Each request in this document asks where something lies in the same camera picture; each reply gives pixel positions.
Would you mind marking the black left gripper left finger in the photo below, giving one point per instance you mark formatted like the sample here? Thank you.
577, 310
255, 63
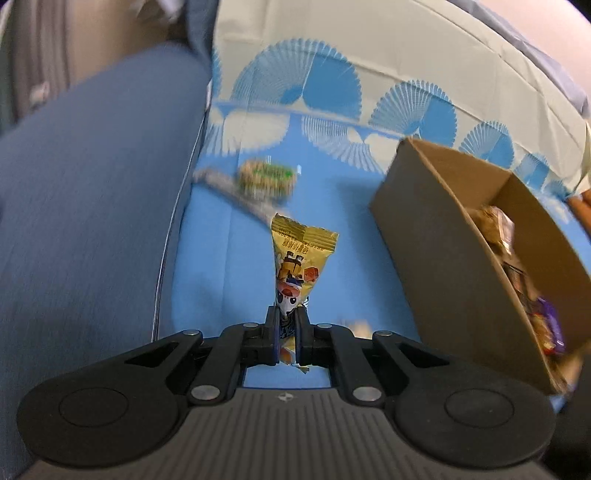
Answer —
186, 364

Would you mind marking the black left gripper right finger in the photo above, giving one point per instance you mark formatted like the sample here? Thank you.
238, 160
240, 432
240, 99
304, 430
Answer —
382, 368

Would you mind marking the yellow cartoon snack bar wrapper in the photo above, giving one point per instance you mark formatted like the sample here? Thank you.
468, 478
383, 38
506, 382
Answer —
300, 253

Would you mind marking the grey silver stick packet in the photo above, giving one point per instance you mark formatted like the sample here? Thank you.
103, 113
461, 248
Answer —
228, 187

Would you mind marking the purple chocolate bar wrapper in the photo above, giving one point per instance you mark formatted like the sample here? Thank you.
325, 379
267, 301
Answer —
548, 329

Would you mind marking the round puffed grain cake pack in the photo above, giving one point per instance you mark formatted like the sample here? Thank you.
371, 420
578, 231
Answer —
264, 180

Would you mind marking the brown cardboard box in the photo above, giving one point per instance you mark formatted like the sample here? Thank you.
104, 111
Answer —
462, 300

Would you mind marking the blue fabric sofa cushion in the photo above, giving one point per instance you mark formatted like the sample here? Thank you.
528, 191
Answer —
93, 190

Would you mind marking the blue white patterned sofa cover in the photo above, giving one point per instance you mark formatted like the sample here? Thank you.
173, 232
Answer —
331, 88

